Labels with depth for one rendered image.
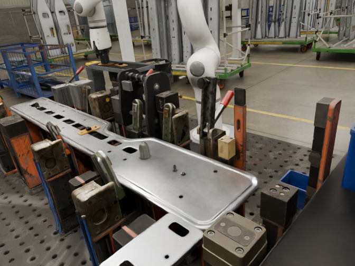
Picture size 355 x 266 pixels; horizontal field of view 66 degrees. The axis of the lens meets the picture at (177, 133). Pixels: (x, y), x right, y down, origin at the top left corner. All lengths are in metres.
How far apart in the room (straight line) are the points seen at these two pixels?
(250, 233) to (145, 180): 0.33
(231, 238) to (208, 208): 0.16
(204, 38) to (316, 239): 0.95
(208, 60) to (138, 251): 0.83
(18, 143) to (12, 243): 0.40
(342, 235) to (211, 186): 0.28
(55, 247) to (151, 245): 0.58
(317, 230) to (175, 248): 0.25
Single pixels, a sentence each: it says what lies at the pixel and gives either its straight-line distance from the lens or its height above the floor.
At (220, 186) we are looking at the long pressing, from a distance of 0.67.
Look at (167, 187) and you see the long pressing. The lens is 0.68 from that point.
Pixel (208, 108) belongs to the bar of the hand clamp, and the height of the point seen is 1.13.
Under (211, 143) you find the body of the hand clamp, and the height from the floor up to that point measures 1.03.
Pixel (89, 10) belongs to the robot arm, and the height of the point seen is 1.42.
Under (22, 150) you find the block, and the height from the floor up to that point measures 0.90.
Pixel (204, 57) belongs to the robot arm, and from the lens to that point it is 1.16.
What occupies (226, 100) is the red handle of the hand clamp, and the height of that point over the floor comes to 1.13.
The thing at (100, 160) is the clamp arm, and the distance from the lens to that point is 0.63.
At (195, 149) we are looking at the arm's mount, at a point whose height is 0.75.
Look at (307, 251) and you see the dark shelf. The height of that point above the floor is 1.03.
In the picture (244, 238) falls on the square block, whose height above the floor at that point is 1.06.
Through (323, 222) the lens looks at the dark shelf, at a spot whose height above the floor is 1.03.
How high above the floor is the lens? 1.40
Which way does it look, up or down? 25 degrees down
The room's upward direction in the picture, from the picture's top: 6 degrees counter-clockwise
